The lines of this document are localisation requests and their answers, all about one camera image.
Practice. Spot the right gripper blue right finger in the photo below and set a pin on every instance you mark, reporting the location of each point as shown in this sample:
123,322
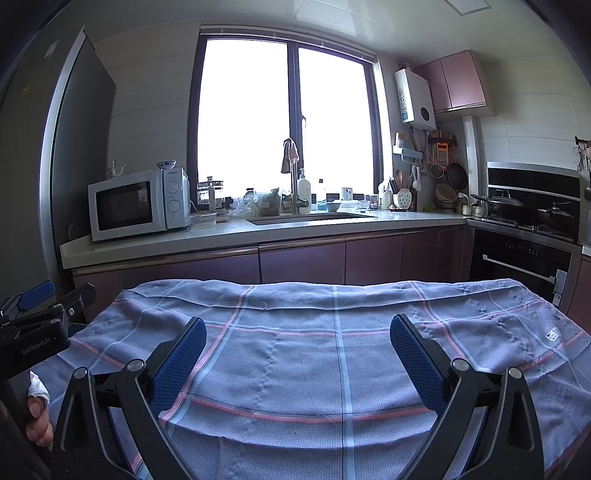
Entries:
425,362

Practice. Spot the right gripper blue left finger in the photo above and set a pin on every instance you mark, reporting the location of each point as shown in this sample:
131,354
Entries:
171,363

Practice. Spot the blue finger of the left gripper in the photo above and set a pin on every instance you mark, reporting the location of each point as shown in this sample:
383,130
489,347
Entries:
75,302
36,296

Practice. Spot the kitchen faucet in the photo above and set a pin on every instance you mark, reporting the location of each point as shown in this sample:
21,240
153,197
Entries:
289,166

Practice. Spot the person's left hand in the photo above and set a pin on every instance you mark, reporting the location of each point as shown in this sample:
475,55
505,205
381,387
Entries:
39,429

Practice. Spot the blue plaid tablecloth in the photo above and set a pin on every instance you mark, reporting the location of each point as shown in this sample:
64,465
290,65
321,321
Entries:
300,380

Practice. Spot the purple base cabinets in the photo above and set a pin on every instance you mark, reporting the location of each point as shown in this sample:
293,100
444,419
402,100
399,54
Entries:
430,255

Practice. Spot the white microwave oven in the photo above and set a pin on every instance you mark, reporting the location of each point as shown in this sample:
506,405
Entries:
139,203

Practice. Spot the black built-in oven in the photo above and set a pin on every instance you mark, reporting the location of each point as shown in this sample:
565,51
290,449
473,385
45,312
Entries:
547,267

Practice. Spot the blue white bowl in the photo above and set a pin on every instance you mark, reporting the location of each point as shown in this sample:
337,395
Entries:
166,164

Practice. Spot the silver refrigerator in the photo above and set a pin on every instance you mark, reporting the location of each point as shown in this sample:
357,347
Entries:
55,116

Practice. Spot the black wok on stove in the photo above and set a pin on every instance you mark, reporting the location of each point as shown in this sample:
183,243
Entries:
502,207

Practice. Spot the white soap dispenser bottle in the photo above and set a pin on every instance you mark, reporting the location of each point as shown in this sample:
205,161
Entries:
303,193

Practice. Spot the black range hood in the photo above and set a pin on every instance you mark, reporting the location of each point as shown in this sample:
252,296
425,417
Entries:
536,186

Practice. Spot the dark framed window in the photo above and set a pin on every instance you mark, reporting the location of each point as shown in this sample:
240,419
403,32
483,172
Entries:
248,94

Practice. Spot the white water heater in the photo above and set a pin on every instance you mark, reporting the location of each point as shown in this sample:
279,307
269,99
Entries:
415,100

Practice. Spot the pink wall cabinet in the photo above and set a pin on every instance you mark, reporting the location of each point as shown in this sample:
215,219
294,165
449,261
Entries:
459,86

